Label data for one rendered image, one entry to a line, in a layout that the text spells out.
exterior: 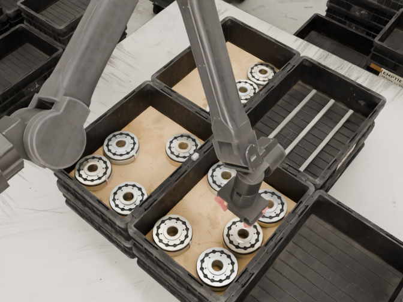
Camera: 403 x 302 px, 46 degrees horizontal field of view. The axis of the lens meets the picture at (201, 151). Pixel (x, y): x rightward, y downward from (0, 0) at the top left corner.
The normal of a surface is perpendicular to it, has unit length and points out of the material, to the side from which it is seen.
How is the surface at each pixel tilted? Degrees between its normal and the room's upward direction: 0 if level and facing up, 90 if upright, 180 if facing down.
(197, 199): 0
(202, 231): 0
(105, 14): 57
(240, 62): 0
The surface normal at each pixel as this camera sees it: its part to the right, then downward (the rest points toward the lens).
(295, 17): 0.01, -0.59
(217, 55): 0.65, 0.16
